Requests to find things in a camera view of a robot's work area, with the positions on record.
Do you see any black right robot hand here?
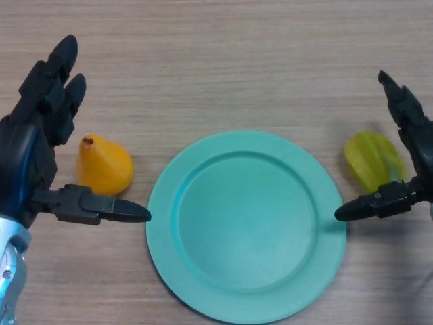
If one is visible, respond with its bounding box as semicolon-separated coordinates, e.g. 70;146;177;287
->
334;70;433;223

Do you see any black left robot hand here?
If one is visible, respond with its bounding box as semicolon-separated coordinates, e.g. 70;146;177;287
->
0;33;152;228

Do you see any yellow starfruit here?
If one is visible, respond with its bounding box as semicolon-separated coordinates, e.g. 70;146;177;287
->
344;131;408;196

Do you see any teal green round plate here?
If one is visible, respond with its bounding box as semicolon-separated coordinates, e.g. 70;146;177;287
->
145;130;348;321

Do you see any orange yellow pear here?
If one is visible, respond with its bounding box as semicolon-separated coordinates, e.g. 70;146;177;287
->
75;134;135;196

